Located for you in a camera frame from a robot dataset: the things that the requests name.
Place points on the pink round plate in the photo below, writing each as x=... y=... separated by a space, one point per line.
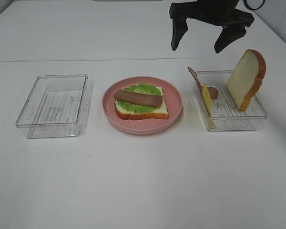
x=172 y=97

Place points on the red bacon strip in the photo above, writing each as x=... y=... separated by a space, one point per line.
x=212 y=90

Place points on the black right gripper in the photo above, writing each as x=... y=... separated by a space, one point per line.
x=215 y=12

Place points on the upright bread slice right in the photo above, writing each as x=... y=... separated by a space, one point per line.
x=246 y=79

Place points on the brown bacon strip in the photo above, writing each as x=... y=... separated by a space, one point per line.
x=138 y=98

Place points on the white bread slice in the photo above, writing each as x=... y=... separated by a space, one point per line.
x=161 y=113

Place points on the clear plastic tray left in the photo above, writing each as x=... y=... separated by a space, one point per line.
x=57 y=106

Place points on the clear plastic tray right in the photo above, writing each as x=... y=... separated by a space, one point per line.
x=225 y=115

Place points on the yellow cheese slice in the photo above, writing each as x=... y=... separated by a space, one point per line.
x=208 y=102

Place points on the clear plastic tray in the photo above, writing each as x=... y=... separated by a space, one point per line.
x=57 y=106
x=225 y=115

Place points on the green lettuce leaf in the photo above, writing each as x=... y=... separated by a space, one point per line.
x=143 y=88

